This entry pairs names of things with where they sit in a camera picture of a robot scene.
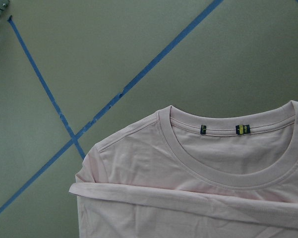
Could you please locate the pink Snoopy t-shirt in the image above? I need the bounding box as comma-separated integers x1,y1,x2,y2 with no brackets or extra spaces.
69,101,298,238

